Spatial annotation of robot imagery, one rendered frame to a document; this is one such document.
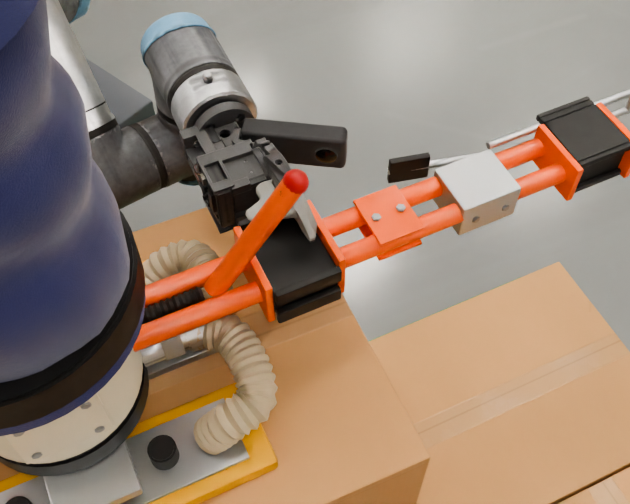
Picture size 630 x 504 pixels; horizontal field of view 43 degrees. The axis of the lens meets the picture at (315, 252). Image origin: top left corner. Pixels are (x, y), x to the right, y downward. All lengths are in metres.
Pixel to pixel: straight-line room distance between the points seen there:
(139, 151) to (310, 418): 0.39
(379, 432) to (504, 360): 0.69
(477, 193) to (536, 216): 1.59
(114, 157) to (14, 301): 0.48
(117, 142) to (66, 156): 0.49
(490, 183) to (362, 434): 0.29
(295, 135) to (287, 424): 0.30
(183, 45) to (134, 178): 0.18
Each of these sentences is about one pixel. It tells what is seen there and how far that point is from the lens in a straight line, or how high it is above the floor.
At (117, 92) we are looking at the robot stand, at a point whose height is 0.75.
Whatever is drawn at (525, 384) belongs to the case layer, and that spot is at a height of 0.54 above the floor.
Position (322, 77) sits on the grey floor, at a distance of 2.74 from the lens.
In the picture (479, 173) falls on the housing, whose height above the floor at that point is 1.22.
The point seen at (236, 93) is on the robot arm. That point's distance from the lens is 0.90.
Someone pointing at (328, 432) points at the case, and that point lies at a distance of 0.84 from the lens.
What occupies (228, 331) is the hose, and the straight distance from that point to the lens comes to 0.80.
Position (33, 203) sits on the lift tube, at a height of 1.49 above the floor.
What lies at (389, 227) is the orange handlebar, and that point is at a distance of 0.80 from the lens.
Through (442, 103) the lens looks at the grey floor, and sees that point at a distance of 2.68.
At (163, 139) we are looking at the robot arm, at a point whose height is 1.12.
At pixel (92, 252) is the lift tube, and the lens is 0.58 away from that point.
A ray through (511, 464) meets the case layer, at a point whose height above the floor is 0.54.
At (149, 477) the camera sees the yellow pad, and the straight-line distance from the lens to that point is 0.82.
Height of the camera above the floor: 1.85
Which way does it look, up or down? 55 degrees down
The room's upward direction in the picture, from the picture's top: straight up
